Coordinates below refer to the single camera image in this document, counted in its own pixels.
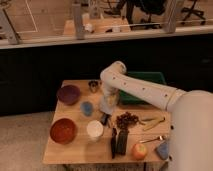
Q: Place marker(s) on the black knife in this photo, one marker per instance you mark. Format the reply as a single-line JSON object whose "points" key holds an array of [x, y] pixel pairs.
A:
{"points": [[113, 142]]}

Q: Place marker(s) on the bunch of dark grapes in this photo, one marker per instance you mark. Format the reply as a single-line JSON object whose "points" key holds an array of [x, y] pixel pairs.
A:
{"points": [[126, 120]]}

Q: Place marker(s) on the black rectangular block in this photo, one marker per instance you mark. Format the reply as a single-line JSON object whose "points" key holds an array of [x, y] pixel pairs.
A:
{"points": [[122, 142]]}

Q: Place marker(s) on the metal spoon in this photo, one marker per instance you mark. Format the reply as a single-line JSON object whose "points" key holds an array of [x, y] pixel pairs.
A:
{"points": [[159, 138]]}

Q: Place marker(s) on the white cup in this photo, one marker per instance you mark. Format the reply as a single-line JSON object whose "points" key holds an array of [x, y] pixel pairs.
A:
{"points": [[95, 130]]}

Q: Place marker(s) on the metal measuring cup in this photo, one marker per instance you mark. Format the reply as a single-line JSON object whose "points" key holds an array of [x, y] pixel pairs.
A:
{"points": [[93, 86]]}

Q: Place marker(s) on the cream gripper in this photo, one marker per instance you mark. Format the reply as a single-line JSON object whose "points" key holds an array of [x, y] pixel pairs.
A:
{"points": [[108, 103]]}

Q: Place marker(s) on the green plastic bin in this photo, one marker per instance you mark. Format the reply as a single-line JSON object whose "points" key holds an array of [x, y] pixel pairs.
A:
{"points": [[156, 77]]}

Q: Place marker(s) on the red bowl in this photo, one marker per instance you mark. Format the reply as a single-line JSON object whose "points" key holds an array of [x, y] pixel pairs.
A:
{"points": [[63, 131]]}

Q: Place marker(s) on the yellow banana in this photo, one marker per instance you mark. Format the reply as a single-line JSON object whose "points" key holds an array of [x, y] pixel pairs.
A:
{"points": [[151, 123]]}

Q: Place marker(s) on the red apple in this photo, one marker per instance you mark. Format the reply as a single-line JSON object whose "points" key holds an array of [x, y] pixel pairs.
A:
{"points": [[139, 151]]}

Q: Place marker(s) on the purple bowl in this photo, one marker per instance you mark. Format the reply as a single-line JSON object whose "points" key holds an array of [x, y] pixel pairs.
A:
{"points": [[68, 94]]}

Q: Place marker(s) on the black office chair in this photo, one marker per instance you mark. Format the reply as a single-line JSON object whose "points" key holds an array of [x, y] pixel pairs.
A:
{"points": [[193, 10]]}

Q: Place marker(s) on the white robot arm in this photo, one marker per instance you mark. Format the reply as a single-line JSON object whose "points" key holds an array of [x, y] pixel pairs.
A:
{"points": [[191, 139]]}

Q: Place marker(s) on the small blue bowl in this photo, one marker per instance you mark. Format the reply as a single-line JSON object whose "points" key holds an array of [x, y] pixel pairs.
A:
{"points": [[86, 108]]}

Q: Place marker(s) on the blue sponge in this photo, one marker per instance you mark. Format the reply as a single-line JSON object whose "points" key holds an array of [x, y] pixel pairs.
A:
{"points": [[162, 150]]}

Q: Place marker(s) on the wooden table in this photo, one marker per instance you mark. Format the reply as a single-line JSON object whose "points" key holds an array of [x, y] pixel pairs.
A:
{"points": [[82, 149]]}

